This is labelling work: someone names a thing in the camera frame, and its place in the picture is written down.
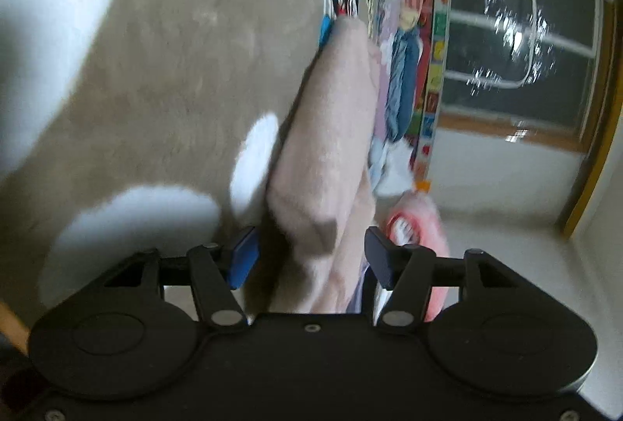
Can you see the pink folded quilt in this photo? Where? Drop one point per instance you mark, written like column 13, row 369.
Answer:
column 424, row 226

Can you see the colourful picture panel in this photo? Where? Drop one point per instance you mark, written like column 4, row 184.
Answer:
column 438, row 61

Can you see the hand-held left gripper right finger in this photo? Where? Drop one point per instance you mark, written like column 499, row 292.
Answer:
column 379, row 255

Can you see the pink sweater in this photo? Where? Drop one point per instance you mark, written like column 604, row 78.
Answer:
column 326, row 134

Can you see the yellow wooden frame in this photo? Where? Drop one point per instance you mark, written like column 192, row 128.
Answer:
column 596, row 148

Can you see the tan cartoon printed blanket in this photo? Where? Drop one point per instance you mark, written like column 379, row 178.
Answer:
column 170, row 61

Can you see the white cloth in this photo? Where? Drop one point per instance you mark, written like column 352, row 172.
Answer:
column 396, row 168

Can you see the blue folded garment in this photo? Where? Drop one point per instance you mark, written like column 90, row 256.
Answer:
column 404, row 75

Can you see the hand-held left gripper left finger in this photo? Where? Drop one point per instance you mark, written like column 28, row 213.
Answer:
column 245, row 255

